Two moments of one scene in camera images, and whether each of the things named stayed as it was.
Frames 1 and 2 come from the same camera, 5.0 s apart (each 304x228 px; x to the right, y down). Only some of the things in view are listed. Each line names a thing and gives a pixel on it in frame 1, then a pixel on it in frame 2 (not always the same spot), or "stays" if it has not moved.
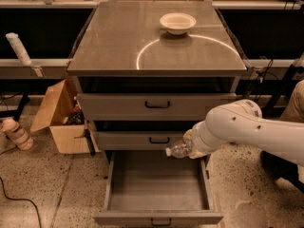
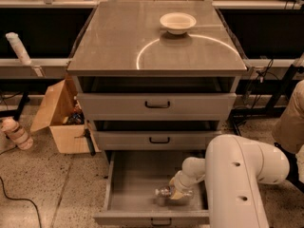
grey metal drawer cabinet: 148,71 stays
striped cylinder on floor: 18,136 stays
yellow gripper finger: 188,135 → 172,181
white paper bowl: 178,23 stays
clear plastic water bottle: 178,149 → 164,199
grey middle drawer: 138,141 stays
